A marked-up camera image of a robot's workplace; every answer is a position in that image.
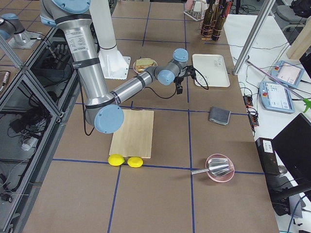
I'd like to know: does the teach pendant near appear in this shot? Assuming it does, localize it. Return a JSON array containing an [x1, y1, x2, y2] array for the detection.
[[259, 81, 295, 114]]

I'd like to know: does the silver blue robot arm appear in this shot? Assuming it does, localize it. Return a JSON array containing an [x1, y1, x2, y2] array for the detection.
[[40, 0, 195, 133]]

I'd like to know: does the bread slice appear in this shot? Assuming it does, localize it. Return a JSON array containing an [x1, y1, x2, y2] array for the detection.
[[134, 65, 153, 73], [136, 58, 156, 67]]

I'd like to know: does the metal scoop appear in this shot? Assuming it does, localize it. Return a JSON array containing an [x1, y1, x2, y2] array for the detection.
[[191, 158, 233, 177]]

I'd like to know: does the copper wire bottle rack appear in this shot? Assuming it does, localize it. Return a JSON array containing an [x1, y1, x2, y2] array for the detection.
[[200, 20, 223, 41]]

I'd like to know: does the yellow lemon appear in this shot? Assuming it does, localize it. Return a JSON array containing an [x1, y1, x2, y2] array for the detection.
[[127, 157, 143, 168], [108, 154, 125, 166]]

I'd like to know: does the bread slice top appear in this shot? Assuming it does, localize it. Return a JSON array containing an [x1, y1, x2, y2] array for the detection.
[[136, 58, 156, 67]]

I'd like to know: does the dark wine bottle upper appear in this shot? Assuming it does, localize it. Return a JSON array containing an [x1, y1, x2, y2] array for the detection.
[[201, 0, 215, 36]]

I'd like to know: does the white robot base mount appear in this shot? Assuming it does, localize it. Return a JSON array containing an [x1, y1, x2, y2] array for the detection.
[[99, 49, 131, 80]]

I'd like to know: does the dark wine bottle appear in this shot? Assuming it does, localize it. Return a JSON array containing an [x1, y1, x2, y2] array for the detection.
[[211, 13, 226, 41], [201, 0, 215, 36]]

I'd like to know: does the teach pendant far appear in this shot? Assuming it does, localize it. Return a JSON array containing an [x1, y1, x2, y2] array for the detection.
[[270, 60, 305, 88]]

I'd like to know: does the cream bear tray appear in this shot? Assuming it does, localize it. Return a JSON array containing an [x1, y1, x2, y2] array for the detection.
[[192, 54, 230, 87]]

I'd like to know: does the teach pendant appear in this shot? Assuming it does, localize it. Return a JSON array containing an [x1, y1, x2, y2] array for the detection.
[[259, 81, 295, 114], [270, 60, 305, 88]]

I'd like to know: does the grey folded cloth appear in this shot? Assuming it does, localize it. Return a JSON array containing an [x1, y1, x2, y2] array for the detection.
[[208, 106, 231, 125]]

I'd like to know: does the dark wine bottle lower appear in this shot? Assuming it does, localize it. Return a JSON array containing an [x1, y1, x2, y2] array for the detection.
[[211, 13, 226, 41]]

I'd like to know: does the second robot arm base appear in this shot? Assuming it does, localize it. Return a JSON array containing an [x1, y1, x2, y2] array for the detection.
[[0, 13, 41, 49]]

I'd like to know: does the pink bowl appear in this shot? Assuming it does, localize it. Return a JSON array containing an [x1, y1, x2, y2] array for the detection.
[[205, 153, 235, 183]]

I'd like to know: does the wooden cutting board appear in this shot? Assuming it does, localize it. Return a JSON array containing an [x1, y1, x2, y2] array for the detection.
[[109, 110, 154, 159]]

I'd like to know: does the white round plate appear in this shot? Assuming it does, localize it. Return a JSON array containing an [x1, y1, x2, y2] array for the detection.
[[133, 58, 157, 74]]

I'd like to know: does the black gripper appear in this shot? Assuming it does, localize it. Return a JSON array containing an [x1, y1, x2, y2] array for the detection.
[[173, 66, 196, 95]]

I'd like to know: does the black monitor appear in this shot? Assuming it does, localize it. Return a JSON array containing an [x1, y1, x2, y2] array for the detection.
[[272, 113, 311, 184]]

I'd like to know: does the bread slice in plate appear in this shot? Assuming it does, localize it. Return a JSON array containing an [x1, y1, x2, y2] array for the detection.
[[134, 65, 153, 73]]

